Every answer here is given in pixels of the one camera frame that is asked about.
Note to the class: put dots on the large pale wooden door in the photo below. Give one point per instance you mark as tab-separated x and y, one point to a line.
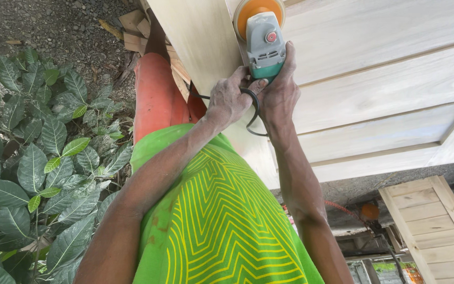
369	79

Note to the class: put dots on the orange sanding disc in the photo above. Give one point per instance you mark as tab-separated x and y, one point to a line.
257	8

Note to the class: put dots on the person's right hand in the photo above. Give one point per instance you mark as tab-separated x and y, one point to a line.
279	92

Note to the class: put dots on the green leafy plant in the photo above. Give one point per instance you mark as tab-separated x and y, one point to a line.
34	169

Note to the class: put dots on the pile of wood offcuts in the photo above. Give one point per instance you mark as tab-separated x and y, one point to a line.
140	33

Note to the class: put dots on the person's left hand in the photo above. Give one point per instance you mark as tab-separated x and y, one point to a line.
227	100

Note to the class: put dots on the green yellow patterned shirt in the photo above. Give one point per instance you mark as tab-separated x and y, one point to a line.
219	221

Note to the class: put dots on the orange shorts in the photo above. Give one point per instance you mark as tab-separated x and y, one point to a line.
158	94

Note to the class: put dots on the orange power tool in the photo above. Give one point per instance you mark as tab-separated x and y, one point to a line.
370	215

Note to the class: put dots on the small wooden louvre panel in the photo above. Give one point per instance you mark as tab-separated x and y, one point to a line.
436	228

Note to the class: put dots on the grey teal angle grinder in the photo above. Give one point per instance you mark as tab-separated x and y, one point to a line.
265	46

